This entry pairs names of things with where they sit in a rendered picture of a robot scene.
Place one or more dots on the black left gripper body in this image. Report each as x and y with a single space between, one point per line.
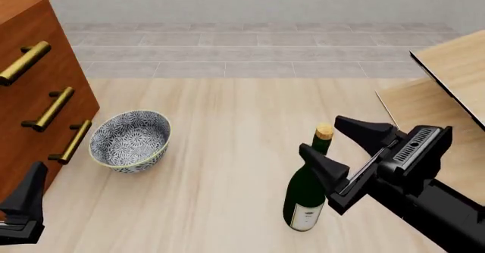
19 230

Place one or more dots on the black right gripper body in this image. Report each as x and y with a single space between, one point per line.
401 162

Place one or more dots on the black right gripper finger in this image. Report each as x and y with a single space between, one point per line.
327 169
365 132

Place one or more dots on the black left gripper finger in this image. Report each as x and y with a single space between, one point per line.
26 190

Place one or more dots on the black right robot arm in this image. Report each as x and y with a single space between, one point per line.
447 221

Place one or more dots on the dark green wine bottle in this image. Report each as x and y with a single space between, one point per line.
303 192

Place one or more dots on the pale wooden wine rack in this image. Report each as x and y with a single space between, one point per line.
456 65

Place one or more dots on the brown wooden cabinet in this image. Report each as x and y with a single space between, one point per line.
22 113

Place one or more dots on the blue white patterned bowl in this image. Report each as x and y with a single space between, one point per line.
127 139

